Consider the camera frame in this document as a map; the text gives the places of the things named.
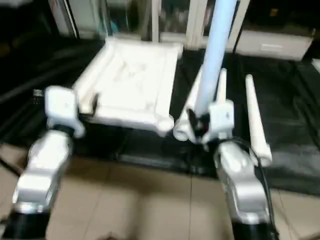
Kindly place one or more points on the white plastic table top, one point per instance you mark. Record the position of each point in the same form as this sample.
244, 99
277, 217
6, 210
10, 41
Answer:
130, 80

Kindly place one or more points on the white plastic table leg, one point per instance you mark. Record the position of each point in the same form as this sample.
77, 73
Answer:
215, 55
194, 90
221, 87
256, 120

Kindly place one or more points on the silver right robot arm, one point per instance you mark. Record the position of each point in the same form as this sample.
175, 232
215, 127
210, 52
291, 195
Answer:
245, 185

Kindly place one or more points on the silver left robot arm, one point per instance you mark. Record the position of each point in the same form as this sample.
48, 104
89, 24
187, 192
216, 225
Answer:
42, 175

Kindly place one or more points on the black table mat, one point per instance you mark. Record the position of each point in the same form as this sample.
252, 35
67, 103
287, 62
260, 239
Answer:
290, 125

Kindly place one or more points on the white drawer unit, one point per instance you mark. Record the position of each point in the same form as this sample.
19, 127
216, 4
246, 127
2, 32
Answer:
272, 46

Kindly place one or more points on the white glass door cabinet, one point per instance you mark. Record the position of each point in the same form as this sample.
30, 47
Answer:
170, 17

